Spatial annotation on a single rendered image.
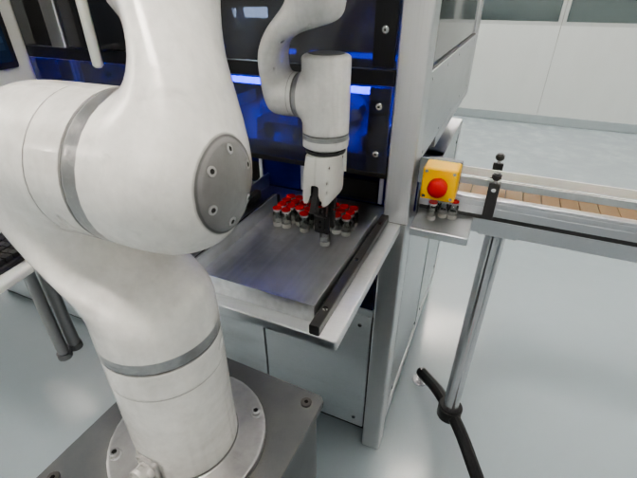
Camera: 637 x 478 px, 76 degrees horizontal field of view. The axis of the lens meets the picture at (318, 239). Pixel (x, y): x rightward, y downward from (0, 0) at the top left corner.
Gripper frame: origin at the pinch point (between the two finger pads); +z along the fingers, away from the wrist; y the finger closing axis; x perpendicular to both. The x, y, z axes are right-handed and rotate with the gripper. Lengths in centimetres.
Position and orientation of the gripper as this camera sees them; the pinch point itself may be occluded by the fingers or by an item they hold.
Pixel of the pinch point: (324, 220)
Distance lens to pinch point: 83.7
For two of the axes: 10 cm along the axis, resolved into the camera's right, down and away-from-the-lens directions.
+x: 9.1, 2.1, -3.5
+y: -4.1, 4.8, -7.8
